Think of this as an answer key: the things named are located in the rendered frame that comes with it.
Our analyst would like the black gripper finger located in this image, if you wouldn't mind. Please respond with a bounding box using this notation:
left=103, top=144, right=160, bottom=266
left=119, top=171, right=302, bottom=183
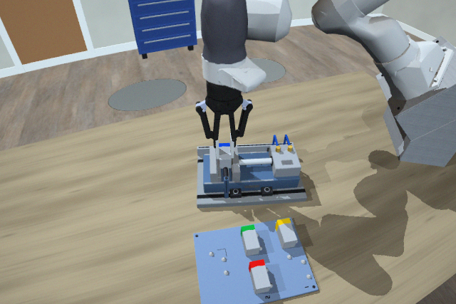
left=227, top=99, right=253, bottom=158
left=196, top=101, right=222, bottom=159

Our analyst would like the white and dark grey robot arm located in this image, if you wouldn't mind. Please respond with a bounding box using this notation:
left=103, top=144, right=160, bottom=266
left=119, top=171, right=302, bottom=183
left=200, top=0, right=454, bottom=100

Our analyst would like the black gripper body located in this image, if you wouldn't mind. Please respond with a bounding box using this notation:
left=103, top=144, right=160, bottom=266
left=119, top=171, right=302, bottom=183
left=205, top=80, right=243, bottom=115

